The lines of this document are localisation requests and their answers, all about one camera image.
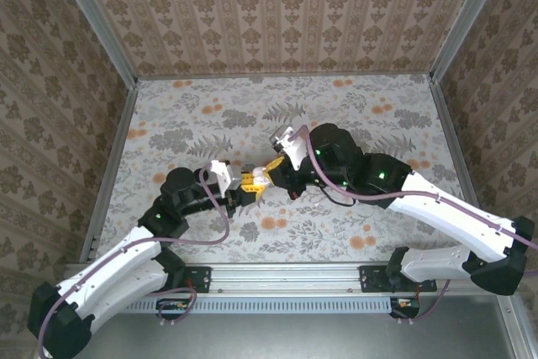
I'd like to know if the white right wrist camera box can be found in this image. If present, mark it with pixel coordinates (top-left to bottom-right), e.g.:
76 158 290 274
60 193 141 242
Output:
270 124 310 171

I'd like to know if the aluminium frame post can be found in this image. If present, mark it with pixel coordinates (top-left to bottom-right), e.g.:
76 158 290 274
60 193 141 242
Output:
498 293 538 359
48 0 140 87
428 0 512 82

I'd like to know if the aluminium front frame post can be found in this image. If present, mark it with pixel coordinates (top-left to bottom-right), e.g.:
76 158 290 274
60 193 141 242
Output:
498 293 538 359

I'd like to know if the grey metal sheet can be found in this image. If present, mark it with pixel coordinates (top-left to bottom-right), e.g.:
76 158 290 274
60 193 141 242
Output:
87 312 516 359

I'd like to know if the floral printed tablecloth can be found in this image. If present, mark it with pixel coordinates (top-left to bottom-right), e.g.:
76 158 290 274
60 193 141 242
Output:
109 74 467 266

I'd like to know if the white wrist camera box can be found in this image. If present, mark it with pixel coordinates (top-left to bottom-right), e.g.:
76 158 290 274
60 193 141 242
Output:
270 124 310 171
208 159 237 197

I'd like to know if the aluminium table side rail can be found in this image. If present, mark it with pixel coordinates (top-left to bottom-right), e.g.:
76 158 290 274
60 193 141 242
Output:
428 75 484 225
79 81 139 264

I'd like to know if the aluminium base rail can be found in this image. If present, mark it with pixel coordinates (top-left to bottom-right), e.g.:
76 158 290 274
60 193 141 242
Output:
184 263 390 295

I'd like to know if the white earbud charging case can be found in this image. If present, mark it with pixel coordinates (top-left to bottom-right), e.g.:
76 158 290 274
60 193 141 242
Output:
251 165 273 187

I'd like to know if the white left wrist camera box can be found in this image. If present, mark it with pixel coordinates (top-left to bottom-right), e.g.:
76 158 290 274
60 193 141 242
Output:
208 159 237 197

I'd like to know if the black connector box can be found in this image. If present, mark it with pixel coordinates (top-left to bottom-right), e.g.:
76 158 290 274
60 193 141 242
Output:
156 298 191 320
389 296 422 319

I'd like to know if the slotted grey cable duct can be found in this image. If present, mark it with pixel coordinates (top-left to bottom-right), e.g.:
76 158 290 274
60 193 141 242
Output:
125 296 393 314

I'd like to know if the thin black cable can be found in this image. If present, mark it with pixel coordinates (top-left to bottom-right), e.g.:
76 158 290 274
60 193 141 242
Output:
322 189 359 209

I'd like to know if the aluminium rear frame post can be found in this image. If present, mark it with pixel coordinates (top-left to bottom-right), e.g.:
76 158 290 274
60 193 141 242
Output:
428 0 512 82
48 0 140 87

